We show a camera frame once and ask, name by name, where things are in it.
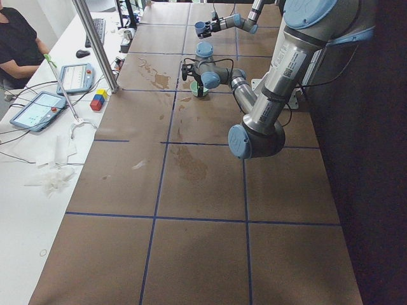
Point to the small metal cup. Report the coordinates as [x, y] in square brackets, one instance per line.
[127, 34]

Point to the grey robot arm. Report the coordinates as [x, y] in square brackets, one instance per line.
[248, 24]
[306, 27]

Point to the white camera mast post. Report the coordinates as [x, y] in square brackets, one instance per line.
[257, 84]

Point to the aluminium frame post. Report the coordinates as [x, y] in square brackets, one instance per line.
[87, 21]

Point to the crumpled white tissues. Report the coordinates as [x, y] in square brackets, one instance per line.
[52, 170]

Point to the mint green bowl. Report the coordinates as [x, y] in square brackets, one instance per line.
[194, 89]

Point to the reacher grabber stick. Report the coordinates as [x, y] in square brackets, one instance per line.
[61, 91]

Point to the far teach pendant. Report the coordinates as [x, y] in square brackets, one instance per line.
[77, 78]

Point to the near teach pendant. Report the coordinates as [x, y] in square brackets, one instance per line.
[39, 112]

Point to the person in black shirt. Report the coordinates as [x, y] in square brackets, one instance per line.
[22, 51]

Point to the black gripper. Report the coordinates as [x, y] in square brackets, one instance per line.
[200, 88]
[214, 27]

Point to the teach pendant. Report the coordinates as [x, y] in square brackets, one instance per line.
[77, 78]
[39, 112]

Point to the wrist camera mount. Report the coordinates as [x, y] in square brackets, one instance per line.
[215, 17]
[187, 70]

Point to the blue plastic cup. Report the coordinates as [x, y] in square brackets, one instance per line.
[200, 28]

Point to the red blue yellow blocks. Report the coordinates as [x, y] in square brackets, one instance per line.
[98, 100]

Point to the black computer mouse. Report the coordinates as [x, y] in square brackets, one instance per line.
[82, 53]

